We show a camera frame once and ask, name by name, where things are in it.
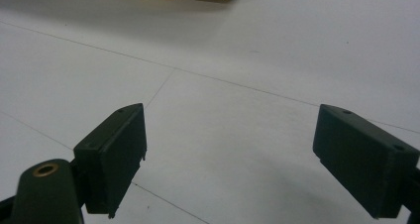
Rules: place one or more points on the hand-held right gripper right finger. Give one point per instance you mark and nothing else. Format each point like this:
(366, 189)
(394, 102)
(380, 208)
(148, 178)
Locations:
(363, 158)

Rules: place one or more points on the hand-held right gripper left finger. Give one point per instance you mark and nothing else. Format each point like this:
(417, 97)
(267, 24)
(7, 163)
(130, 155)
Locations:
(115, 158)

